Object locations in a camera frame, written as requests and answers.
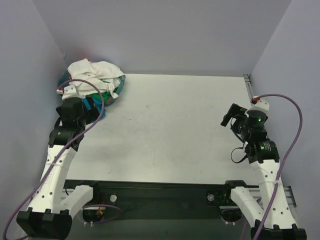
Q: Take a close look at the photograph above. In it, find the purple cable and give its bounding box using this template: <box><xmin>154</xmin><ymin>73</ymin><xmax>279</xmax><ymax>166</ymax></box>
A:
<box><xmin>240</xmin><ymin>93</ymin><xmax>303</xmax><ymax>240</ymax></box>
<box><xmin>0</xmin><ymin>79</ymin><xmax>122</xmax><ymax>237</ymax></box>

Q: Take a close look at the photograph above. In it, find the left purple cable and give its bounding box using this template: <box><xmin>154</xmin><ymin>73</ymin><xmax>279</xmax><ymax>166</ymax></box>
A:
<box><xmin>0</xmin><ymin>79</ymin><xmax>122</xmax><ymax>237</ymax></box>

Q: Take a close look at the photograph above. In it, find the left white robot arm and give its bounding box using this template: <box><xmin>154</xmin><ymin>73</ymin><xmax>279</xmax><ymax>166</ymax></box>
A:
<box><xmin>16</xmin><ymin>97</ymin><xmax>102</xmax><ymax>240</ymax></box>

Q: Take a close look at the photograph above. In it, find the translucent teal plastic basket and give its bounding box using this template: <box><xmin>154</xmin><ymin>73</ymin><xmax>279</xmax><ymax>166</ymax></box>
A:
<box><xmin>57</xmin><ymin>70</ymin><xmax>126</xmax><ymax>106</ymax></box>

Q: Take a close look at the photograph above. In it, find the aluminium table edge rail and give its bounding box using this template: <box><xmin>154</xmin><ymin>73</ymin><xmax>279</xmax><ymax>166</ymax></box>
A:
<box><xmin>243</xmin><ymin>74</ymin><xmax>254</xmax><ymax>102</ymax></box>

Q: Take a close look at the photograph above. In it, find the blue t-shirt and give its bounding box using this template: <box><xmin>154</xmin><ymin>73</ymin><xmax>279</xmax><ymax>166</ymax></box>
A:
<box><xmin>82</xmin><ymin>96</ymin><xmax>106</xmax><ymax>119</ymax></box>

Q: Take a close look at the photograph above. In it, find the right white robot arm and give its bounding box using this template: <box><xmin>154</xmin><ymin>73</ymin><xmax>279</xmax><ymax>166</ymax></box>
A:
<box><xmin>221</xmin><ymin>100</ymin><xmax>307</xmax><ymax>240</ymax></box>

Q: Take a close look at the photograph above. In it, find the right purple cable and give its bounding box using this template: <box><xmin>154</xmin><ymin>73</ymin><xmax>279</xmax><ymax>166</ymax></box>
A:
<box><xmin>240</xmin><ymin>93</ymin><xmax>303</xmax><ymax>240</ymax></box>

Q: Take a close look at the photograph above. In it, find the white t-shirt with red print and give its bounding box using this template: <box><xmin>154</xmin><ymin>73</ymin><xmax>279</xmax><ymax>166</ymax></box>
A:
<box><xmin>67</xmin><ymin>58</ymin><xmax>125</xmax><ymax>99</ymax></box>

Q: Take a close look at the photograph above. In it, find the green t-shirt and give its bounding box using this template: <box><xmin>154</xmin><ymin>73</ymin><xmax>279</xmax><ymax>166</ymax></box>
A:
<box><xmin>90</xmin><ymin>92</ymin><xmax>111</xmax><ymax>106</ymax></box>

